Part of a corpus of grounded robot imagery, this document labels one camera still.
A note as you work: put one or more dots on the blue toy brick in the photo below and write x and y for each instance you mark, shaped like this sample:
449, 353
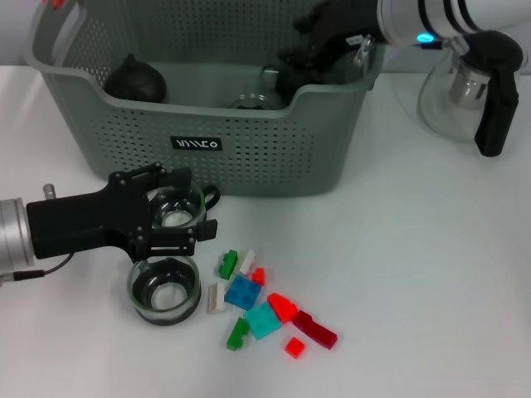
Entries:
242, 293

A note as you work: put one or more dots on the white toy brick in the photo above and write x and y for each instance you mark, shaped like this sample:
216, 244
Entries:
247, 262
215, 298

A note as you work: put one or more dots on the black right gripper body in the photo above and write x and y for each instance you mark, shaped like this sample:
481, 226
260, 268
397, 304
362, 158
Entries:
352, 20

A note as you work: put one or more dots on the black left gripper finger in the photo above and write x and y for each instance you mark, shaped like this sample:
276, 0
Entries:
178, 242
178, 178

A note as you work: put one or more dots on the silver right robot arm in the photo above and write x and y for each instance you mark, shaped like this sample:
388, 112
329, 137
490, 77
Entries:
406, 16

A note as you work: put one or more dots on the black round teapot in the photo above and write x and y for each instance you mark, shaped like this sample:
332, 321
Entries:
137, 85

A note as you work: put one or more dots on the grey-green perforated storage bin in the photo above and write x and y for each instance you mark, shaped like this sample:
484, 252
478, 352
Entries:
269, 137

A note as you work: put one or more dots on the cyan toy brick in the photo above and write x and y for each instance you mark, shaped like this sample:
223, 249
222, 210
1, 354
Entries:
262, 321

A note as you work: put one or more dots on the red sloped toy brick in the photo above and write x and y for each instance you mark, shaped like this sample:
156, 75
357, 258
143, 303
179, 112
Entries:
282, 307

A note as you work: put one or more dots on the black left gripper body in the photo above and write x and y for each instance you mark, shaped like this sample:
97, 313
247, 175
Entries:
83, 221

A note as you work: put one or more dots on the dark red toy brick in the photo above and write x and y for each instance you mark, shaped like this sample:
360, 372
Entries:
315, 329

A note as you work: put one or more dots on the green toy brick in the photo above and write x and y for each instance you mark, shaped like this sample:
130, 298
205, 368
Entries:
227, 265
237, 335

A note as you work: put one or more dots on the glass teacup black base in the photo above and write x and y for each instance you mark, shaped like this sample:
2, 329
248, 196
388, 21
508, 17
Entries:
178, 215
253, 103
166, 315
288, 85

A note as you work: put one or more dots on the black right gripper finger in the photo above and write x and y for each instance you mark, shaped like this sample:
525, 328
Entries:
313, 18
311, 58

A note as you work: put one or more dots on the small red toy brick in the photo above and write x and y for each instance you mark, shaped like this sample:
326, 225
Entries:
259, 277

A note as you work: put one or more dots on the red square toy brick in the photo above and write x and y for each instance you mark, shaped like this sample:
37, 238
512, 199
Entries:
295, 347

